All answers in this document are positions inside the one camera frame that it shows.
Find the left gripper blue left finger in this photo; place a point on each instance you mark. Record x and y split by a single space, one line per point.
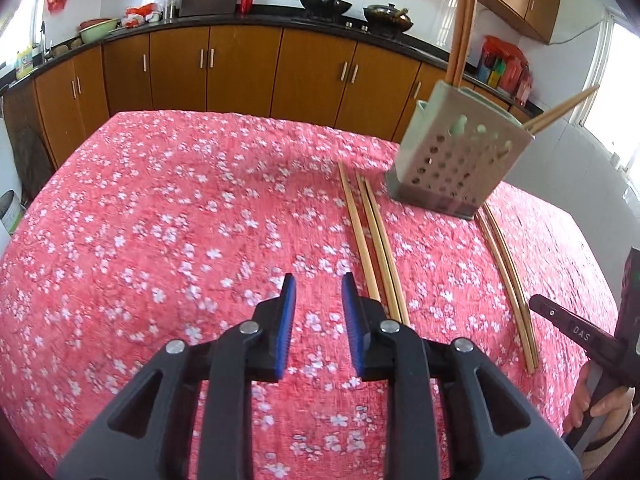
146 431

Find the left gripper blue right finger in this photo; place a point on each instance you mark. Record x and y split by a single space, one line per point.
492 431

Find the bamboo chopstick group four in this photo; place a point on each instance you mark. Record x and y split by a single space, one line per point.
403 316
560 115

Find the bamboo chopstick group two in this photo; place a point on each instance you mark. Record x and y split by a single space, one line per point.
565 109
363 251

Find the bamboo chopstick group one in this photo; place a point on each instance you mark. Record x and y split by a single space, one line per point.
510 294
456 41

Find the bamboo chopstick group three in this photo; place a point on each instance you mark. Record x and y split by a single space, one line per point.
466 32
375 227

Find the right kitchen window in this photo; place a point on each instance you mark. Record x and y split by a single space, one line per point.
613 114

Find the lower wooden kitchen cabinets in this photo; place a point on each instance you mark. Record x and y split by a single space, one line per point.
349 81

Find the person's right hand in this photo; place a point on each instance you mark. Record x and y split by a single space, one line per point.
614 407

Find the red floral tablecloth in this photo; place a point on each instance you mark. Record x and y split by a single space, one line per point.
174 225

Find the grey perforated utensil holder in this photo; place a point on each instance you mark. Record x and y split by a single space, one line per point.
456 150

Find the red bags and condiment bottles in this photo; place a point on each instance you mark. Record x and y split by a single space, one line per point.
504 67

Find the yellow detergent bottle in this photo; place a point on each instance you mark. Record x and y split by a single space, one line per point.
24 63

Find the green basin on counter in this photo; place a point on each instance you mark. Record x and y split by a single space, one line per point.
94 30

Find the dark lidded pot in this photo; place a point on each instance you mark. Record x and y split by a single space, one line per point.
388 16

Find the red white bag on counter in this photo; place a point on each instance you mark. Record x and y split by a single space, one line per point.
139 15

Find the black gas stove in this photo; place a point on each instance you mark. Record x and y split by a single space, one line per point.
337 21

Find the red bottle on counter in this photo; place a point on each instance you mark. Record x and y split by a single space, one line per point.
246 6

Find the black wok with handle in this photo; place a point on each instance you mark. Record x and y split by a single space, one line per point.
329 10

